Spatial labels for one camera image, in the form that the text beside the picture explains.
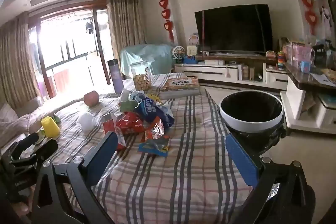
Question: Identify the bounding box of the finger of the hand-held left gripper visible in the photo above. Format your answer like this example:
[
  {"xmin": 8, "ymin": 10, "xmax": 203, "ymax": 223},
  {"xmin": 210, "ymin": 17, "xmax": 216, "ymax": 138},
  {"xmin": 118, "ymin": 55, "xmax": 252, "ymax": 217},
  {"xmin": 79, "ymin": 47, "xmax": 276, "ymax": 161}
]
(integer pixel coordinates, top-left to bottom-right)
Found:
[
  {"xmin": 16, "ymin": 139, "xmax": 59, "ymax": 165},
  {"xmin": 10, "ymin": 133, "xmax": 40, "ymax": 159}
]

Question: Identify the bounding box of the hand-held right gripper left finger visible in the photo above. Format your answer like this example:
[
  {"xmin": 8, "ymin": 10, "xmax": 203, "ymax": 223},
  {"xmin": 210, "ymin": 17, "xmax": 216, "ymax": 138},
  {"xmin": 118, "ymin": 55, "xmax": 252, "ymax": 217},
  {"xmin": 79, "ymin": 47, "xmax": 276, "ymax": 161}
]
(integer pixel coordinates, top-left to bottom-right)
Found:
[{"xmin": 31, "ymin": 132, "xmax": 118, "ymax": 224}]

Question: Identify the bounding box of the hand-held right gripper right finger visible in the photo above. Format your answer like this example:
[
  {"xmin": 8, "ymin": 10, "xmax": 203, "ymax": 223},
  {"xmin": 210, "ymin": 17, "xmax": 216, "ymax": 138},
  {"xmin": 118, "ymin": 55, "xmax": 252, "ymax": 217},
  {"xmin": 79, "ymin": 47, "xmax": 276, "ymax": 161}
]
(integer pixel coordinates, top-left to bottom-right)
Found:
[{"xmin": 225, "ymin": 132, "xmax": 315, "ymax": 224}]

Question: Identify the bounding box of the white bin with black bag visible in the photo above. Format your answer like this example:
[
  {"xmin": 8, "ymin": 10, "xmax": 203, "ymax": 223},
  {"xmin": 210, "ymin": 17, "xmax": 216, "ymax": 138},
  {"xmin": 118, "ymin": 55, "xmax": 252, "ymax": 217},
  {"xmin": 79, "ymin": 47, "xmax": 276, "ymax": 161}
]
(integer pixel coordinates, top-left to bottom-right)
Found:
[{"xmin": 219, "ymin": 90, "xmax": 287, "ymax": 161}]

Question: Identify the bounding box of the clear plastic cup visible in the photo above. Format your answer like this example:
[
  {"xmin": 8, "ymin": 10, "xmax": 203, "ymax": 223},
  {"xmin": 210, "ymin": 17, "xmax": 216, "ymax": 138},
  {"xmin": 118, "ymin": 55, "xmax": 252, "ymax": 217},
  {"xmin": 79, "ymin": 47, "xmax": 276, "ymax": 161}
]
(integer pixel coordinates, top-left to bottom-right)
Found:
[{"xmin": 77, "ymin": 112, "xmax": 95, "ymax": 132}]

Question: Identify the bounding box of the red snack wrapper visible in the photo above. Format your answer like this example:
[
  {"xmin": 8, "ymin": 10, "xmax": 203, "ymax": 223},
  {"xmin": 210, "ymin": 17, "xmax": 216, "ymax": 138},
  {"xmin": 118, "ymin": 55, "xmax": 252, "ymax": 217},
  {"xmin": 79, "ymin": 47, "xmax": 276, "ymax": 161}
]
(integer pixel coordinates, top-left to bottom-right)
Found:
[{"xmin": 115, "ymin": 112, "xmax": 146, "ymax": 134}]

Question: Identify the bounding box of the blue yellow wrapper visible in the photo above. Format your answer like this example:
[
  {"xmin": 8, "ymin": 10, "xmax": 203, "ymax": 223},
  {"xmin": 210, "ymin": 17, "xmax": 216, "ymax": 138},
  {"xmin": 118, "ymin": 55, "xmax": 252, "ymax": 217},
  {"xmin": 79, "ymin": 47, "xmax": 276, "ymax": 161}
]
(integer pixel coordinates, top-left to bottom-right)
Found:
[{"xmin": 138, "ymin": 136, "xmax": 170, "ymax": 157}]

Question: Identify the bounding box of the orange snack wrapper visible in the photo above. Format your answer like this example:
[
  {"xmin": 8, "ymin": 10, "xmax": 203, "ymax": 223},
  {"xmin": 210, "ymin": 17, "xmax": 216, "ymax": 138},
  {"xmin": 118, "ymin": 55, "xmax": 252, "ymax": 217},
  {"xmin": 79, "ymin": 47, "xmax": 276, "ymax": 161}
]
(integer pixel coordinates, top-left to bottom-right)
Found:
[{"xmin": 142, "ymin": 116, "xmax": 165, "ymax": 142}]

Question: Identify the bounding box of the blue snack wrapper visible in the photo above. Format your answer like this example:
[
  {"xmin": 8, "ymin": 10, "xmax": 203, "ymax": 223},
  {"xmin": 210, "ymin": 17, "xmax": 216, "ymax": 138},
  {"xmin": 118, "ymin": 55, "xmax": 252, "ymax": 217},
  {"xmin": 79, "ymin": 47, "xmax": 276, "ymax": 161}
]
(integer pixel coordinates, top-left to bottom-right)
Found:
[{"xmin": 134, "ymin": 98, "xmax": 175, "ymax": 128}]

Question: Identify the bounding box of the yellow plastic cup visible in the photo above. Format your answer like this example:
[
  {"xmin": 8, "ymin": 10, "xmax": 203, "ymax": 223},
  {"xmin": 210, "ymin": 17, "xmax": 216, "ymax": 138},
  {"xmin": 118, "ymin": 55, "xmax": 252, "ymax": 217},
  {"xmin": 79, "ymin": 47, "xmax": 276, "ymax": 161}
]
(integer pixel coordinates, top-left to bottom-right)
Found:
[{"xmin": 41, "ymin": 116, "xmax": 61, "ymax": 138}]

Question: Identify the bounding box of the pink sofa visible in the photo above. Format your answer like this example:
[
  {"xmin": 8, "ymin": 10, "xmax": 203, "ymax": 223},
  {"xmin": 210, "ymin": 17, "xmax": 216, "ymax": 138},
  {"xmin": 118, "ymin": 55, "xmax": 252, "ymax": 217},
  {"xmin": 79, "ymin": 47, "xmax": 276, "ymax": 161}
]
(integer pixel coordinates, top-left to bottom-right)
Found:
[{"xmin": 0, "ymin": 95, "xmax": 45, "ymax": 151}]

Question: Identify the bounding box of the red apple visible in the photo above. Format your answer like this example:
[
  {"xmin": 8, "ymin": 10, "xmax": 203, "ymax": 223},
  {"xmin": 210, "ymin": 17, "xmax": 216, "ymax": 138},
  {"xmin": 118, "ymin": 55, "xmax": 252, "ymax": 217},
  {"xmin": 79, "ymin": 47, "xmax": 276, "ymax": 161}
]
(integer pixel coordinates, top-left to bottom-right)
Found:
[{"xmin": 83, "ymin": 91, "xmax": 99, "ymax": 107}]

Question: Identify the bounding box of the purple bottle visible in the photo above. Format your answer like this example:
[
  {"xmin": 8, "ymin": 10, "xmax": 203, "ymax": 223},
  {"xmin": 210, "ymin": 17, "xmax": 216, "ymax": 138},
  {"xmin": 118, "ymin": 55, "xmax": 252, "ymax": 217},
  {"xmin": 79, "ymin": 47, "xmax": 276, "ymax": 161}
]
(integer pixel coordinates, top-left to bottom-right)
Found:
[{"xmin": 107, "ymin": 58, "xmax": 124, "ymax": 94}]

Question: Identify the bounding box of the beige curtain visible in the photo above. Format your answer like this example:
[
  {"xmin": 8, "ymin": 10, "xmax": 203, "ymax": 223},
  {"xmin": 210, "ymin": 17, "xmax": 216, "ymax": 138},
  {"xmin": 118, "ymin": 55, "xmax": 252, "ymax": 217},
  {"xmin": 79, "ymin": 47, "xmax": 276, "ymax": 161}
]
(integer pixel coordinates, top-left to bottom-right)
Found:
[
  {"xmin": 0, "ymin": 11, "xmax": 40, "ymax": 109},
  {"xmin": 106, "ymin": 0, "xmax": 146, "ymax": 69}
]

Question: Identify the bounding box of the clear cookie jar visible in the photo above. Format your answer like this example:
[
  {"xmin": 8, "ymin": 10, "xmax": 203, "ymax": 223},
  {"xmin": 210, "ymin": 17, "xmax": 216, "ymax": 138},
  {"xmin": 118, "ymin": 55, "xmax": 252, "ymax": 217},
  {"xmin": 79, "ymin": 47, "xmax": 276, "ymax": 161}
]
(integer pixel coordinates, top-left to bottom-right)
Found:
[{"xmin": 130, "ymin": 61, "xmax": 152, "ymax": 92}]

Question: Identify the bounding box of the white television cabinet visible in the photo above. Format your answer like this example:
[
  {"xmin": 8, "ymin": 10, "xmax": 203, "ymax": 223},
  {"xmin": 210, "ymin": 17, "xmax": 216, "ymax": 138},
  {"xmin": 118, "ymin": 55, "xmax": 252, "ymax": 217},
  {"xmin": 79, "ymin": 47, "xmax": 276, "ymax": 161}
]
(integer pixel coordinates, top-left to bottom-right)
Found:
[{"xmin": 175, "ymin": 52, "xmax": 289, "ymax": 90}]

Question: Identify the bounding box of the light blue covered chair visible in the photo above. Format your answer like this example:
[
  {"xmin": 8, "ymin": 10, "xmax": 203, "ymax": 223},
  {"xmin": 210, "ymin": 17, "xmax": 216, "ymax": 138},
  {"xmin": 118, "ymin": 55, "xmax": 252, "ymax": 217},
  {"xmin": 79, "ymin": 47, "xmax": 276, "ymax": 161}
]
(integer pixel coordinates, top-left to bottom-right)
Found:
[{"xmin": 119, "ymin": 43, "xmax": 176, "ymax": 76}]

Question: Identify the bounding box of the glass balcony door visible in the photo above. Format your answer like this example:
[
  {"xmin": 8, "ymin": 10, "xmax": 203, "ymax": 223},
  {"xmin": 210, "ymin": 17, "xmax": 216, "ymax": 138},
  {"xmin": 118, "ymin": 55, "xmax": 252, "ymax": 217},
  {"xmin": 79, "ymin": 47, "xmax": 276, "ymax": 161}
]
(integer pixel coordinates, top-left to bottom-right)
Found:
[{"xmin": 28, "ymin": 0, "xmax": 112, "ymax": 98}]

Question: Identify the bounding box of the white paper sheet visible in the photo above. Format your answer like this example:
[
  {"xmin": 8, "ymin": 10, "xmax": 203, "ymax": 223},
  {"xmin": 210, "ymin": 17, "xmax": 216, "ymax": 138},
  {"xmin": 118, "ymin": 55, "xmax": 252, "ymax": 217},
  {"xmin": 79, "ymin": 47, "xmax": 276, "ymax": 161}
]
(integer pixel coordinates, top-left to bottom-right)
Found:
[{"xmin": 311, "ymin": 73, "xmax": 336, "ymax": 84}]

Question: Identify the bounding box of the pink storage box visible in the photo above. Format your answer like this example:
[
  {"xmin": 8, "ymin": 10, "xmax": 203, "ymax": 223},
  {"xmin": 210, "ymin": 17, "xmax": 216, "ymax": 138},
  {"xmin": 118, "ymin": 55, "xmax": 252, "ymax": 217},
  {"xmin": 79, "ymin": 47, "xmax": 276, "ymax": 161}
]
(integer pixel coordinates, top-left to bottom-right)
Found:
[{"xmin": 285, "ymin": 43, "xmax": 314, "ymax": 68}]

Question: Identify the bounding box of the small white fan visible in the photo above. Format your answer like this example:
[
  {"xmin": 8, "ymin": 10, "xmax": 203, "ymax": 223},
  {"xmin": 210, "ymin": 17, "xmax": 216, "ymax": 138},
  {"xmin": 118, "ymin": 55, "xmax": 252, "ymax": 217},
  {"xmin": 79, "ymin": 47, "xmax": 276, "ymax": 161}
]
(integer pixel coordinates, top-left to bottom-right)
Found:
[{"xmin": 172, "ymin": 46, "xmax": 186, "ymax": 60}]

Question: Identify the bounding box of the black television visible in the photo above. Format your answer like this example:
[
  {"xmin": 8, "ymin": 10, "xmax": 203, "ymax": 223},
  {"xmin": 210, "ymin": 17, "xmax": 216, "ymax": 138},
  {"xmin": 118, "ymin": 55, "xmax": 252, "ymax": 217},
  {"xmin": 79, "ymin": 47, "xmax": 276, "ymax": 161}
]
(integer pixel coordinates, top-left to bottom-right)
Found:
[{"xmin": 194, "ymin": 4, "xmax": 273, "ymax": 53}]

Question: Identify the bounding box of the hanging pink doll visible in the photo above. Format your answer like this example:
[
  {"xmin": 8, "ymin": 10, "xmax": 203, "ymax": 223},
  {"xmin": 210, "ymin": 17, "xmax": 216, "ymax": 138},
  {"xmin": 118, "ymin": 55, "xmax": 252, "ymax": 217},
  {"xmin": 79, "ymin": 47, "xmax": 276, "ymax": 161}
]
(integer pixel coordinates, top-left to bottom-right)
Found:
[{"xmin": 319, "ymin": 6, "xmax": 332, "ymax": 35}]

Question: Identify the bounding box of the colourful stacking ring toy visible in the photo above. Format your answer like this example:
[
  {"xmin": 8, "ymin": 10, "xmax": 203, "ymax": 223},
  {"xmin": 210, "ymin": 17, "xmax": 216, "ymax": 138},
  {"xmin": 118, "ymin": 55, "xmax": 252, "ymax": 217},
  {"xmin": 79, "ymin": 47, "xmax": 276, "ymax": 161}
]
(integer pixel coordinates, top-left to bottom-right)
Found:
[{"xmin": 277, "ymin": 51, "xmax": 286, "ymax": 69}]

